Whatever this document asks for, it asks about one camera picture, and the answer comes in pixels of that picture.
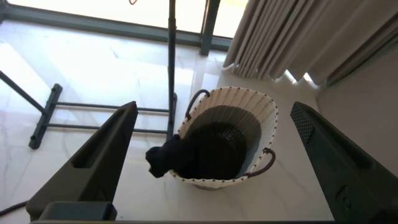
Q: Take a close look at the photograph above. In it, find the black clothes rack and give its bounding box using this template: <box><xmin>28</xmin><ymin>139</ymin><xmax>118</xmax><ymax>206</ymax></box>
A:
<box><xmin>0</xmin><ymin>0</ymin><xmax>178</xmax><ymax>151</ymax></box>

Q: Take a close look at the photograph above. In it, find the white laundry basket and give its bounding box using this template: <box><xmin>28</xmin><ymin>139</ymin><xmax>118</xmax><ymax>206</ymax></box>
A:
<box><xmin>169</xmin><ymin>86</ymin><xmax>279</xmax><ymax>191</ymax></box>

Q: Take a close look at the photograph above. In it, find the black garment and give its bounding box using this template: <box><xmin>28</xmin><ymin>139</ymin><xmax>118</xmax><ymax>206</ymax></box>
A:
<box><xmin>145</xmin><ymin>122</ymin><xmax>249</xmax><ymax>181</ymax></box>

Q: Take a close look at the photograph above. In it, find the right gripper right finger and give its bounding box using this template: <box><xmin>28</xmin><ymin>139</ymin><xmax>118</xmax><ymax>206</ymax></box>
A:
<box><xmin>290</xmin><ymin>101</ymin><xmax>398</xmax><ymax>224</ymax></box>

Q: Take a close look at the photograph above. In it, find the window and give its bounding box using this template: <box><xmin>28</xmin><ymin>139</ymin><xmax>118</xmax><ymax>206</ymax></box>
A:
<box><xmin>0</xmin><ymin>0</ymin><xmax>249</xmax><ymax>57</ymax></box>

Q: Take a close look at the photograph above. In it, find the beige curtain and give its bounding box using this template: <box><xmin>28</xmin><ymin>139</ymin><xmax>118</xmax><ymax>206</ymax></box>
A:
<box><xmin>223</xmin><ymin>0</ymin><xmax>398</xmax><ymax>88</ymax></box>

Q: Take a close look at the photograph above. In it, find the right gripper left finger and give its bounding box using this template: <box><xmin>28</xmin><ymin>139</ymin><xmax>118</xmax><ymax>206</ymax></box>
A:
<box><xmin>25</xmin><ymin>100</ymin><xmax>139</xmax><ymax>222</ymax></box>

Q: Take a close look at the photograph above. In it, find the black cable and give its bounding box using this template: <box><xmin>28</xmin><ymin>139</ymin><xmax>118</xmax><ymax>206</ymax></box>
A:
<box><xmin>0</xmin><ymin>200</ymin><xmax>29</xmax><ymax>217</ymax></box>

